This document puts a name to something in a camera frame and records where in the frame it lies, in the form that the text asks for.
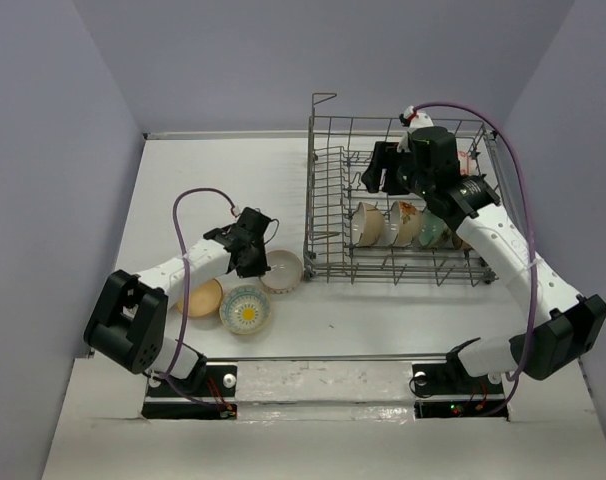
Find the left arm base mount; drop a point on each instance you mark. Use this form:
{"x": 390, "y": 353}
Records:
{"x": 213, "y": 399}

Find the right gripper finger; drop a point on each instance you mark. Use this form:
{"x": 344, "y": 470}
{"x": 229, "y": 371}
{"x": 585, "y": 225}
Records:
{"x": 396, "y": 181}
{"x": 384, "y": 155}

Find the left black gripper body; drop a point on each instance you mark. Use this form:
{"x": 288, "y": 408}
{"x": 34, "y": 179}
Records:
{"x": 260, "y": 242}

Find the mint green bowl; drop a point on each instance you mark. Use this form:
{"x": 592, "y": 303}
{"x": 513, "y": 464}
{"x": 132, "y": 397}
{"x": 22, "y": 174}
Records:
{"x": 434, "y": 232}

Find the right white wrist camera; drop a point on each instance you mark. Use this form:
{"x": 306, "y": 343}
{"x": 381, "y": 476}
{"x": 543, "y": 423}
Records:
{"x": 411, "y": 121}

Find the brown glazed bowl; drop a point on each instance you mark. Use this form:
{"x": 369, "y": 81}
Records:
{"x": 460, "y": 244}

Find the tan orange bowl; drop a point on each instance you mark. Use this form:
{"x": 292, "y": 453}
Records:
{"x": 202, "y": 301}

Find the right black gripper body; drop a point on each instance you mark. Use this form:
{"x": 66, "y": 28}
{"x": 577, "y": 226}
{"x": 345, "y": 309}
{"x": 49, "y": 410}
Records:
{"x": 420, "y": 180}

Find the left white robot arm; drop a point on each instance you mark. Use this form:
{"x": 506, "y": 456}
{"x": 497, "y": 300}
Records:
{"x": 128, "y": 322}

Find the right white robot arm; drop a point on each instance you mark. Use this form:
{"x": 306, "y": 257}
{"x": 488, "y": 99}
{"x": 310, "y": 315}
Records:
{"x": 561, "y": 323}

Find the teal bowl with yellow centre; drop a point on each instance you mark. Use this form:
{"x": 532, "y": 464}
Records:
{"x": 245, "y": 310}

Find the grey wire dish rack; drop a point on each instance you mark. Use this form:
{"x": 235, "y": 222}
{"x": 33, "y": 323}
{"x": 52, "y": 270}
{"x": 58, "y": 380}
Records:
{"x": 339, "y": 150}

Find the white bowl with patterned outside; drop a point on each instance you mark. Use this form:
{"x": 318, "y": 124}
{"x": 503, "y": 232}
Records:
{"x": 285, "y": 273}

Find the orange coral pattern bowl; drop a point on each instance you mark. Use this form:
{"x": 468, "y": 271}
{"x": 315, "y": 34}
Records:
{"x": 466, "y": 163}

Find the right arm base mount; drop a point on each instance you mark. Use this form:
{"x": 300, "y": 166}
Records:
{"x": 461, "y": 386}

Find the plain white bowl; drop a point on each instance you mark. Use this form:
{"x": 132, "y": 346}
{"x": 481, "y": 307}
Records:
{"x": 405, "y": 223}

